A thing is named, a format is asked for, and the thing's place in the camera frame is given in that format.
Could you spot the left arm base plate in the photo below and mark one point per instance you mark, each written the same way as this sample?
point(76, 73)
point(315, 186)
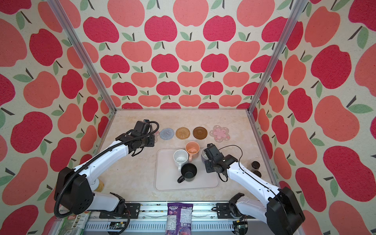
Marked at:
point(133, 208)

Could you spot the green snack bag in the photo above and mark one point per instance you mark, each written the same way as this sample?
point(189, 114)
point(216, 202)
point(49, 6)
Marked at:
point(74, 224)

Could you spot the translucent white tray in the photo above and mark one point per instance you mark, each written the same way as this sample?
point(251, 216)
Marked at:
point(167, 174)

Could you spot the black mug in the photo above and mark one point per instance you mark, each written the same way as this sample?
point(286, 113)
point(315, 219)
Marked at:
point(188, 173)

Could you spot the aluminium corner frame post right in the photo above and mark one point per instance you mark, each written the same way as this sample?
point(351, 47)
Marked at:
point(280, 46)

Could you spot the round grey felt coaster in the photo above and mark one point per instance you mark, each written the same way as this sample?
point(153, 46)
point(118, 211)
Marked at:
point(167, 134)

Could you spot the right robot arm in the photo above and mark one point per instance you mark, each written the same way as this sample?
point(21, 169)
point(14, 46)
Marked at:
point(261, 191)

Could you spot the aluminium corner frame post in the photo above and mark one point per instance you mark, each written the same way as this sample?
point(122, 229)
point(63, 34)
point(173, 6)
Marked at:
point(280, 46)
point(81, 52)

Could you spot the pink flower silicone coaster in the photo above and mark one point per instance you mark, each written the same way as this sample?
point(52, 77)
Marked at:
point(156, 136)

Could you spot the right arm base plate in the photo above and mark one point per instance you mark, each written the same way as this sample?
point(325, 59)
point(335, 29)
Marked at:
point(223, 211)

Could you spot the purple snack bag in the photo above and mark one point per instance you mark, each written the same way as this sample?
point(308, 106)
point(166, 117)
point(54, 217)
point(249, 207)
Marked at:
point(179, 219)

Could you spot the yellow tin can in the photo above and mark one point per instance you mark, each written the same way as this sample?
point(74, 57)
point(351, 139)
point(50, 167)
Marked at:
point(97, 186)

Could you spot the aluminium front rail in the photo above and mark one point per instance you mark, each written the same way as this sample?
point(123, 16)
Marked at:
point(152, 218)

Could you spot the peach orange mug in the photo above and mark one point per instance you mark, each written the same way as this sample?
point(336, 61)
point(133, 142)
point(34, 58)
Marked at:
point(193, 149)

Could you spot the round brown wooden coaster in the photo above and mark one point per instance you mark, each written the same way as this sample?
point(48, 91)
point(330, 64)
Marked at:
point(200, 133)

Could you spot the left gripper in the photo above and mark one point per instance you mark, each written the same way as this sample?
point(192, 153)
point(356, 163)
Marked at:
point(152, 144)

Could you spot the white lilac handled mug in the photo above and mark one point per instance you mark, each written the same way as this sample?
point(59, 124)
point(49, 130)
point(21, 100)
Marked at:
point(203, 156)

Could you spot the round woven rattan coaster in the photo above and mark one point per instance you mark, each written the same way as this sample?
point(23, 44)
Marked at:
point(182, 133)

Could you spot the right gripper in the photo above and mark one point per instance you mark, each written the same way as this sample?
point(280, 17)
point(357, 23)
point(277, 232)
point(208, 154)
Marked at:
point(208, 168)

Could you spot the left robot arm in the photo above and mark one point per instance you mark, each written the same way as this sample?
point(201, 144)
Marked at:
point(73, 192)

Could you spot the brown spice jar front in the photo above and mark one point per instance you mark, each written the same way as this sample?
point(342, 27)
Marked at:
point(257, 173)

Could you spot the aluminium corner frame post left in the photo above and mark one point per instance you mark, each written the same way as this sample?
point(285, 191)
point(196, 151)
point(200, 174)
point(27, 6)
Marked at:
point(81, 52)

